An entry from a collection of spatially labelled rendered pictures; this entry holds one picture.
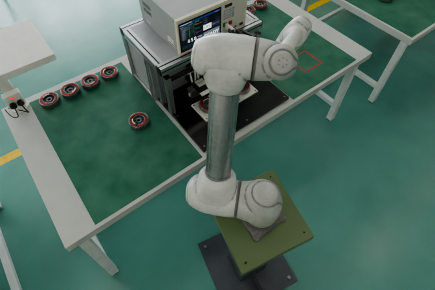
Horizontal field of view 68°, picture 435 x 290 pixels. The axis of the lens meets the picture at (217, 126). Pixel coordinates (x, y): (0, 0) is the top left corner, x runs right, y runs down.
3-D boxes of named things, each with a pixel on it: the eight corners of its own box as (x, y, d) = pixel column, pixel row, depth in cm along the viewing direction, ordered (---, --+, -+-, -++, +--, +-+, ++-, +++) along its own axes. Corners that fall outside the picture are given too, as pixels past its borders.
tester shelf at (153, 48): (261, 28, 186) (263, 21, 183) (161, 77, 161) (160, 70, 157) (216, -5, 207) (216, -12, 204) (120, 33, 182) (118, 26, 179)
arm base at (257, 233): (294, 215, 145) (296, 211, 141) (255, 243, 139) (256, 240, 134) (268, 183, 153) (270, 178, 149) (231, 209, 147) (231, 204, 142)
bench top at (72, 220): (369, 58, 227) (372, 52, 223) (69, 252, 145) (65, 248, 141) (271, -5, 275) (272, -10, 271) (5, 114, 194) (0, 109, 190)
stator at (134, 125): (144, 112, 188) (142, 108, 185) (153, 125, 183) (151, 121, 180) (126, 120, 185) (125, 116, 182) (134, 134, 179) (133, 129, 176)
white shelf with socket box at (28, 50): (85, 115, 187) (54, 54, 151) (20, 147, 173) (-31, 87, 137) (63, 81, 204) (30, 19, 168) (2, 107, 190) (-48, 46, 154)
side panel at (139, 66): (158, 98, 196) (150, 57, 170) (154, 101, 194) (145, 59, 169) (136, 73, 209) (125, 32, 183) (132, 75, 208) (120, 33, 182)
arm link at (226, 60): (234, 227, 132) (182, 218, 134) (238, 198, 145) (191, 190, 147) (259, 47, 88) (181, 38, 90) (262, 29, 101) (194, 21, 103)
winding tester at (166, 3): (245, 25, 180) (248, -9, 164) (180, 56, 164) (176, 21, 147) (204, -5, 199) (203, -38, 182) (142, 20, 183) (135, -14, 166)
